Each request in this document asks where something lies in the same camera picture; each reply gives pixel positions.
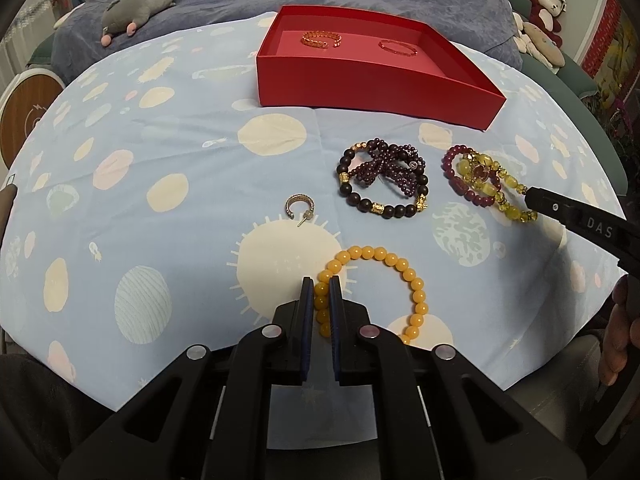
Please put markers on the grey plush mouse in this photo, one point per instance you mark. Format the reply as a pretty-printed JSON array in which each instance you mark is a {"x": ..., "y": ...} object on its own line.
[{"x": 140, "y": 5}]

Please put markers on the colourful wall hanging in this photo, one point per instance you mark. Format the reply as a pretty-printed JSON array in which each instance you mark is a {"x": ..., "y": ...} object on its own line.
[{"x": 612, "y": 45}]

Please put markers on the red monkey plush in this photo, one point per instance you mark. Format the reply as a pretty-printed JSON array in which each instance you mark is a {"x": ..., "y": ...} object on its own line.
[{"x": 542, "y": 20}]

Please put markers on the beige plush toy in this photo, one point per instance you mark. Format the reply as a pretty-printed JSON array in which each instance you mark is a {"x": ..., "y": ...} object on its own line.
[{"x": 542, "y": 47}]

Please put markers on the white round device wooden disc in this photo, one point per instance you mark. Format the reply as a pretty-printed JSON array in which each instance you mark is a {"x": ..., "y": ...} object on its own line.
[{"x": 20, "y": 115}]

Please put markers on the white lace curtain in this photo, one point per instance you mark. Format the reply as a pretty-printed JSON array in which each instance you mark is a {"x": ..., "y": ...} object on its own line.
[{"x": 25, "y": 30}]

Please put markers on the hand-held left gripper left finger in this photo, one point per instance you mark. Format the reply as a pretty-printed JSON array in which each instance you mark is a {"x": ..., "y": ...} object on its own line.
[{"x": 306, "y": 305}]

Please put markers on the thin red bangle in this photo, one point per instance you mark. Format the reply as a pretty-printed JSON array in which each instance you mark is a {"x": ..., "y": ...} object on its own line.
[{"x": 384, "y": 46}]

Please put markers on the red cardboard box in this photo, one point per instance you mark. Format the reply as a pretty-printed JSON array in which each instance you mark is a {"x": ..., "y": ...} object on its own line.
[{"x": 350, "y": 85}]

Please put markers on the person's right hand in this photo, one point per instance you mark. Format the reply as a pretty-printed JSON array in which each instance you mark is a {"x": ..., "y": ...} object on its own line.
[{"x": 617, "y": 340}]

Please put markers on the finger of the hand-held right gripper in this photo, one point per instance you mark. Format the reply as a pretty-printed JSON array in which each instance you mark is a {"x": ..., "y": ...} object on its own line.
[{"x": 575, "y": 212}]

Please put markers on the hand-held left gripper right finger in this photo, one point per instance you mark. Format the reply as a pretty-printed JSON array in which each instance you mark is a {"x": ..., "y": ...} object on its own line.
[{"x": 335, "y": 310}]

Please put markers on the long purple bead strand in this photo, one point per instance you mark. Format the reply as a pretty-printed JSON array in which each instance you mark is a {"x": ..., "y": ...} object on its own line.
[{"x": 380, "y": 167}]

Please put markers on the metal hoop earring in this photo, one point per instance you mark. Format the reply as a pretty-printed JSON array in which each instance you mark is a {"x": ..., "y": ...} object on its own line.
[{"x": 290, "y": 207}]

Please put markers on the green sofa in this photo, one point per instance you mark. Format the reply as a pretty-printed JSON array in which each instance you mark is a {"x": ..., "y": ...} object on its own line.
[{"x": 575, "y": 80}]

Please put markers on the blue planet print cloth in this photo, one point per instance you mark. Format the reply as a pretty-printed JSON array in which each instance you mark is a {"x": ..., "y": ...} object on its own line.
[{"x": 175, "y": 260}]

